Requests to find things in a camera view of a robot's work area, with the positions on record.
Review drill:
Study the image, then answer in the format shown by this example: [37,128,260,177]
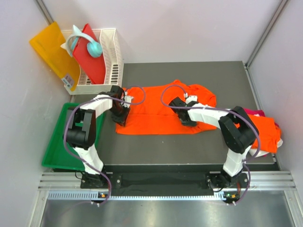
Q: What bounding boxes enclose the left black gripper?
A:
[109,103,130,127]

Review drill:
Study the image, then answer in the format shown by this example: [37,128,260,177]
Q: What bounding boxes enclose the orange t shirt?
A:
[116,80,216,135]
[249,114,282,153]

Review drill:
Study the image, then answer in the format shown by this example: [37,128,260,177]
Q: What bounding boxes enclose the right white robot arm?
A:
[169,97,260,187]

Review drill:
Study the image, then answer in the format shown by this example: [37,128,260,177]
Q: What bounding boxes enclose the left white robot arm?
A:
[63,86,133,188]

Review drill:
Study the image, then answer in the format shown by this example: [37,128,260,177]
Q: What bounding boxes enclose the white file organizer basket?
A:
[64,29,124,95]

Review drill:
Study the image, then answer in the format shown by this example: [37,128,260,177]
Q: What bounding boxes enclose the red folder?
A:
[72,23,106,84]

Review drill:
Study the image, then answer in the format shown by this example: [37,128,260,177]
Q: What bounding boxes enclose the teal cat ear headphones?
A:
[60,25,103,58]

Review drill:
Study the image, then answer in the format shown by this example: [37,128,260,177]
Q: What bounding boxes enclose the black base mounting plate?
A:
[80,165,248,197]

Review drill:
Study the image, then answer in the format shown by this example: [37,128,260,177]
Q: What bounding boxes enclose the green plastic tray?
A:
[42,103,105,171]

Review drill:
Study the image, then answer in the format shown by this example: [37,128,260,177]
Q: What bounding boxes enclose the folded orange t shirt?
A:
[249,114,282,153]

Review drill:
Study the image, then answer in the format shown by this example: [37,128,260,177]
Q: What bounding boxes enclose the yellow folder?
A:
[29,22,80,91]

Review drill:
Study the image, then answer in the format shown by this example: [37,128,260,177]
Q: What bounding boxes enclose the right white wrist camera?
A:
[184,93,198,104]

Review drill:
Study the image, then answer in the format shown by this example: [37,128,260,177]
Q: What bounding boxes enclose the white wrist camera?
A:
[123,95,134,108]
[184,93,198,104]

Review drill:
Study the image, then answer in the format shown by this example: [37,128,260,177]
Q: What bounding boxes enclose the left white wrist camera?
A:
[123,95,134,108]

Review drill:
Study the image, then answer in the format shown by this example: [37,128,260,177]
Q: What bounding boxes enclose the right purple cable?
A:
[160,84,261,206]

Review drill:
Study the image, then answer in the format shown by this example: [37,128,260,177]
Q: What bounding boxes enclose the purple cable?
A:
[160,84,261,206]
[62,85,146,205]

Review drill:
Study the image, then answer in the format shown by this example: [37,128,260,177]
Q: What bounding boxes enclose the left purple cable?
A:
[62,85,146,205]

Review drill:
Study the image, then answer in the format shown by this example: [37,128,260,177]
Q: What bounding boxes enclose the white slotted cable duct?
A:
[48,191,236,201]

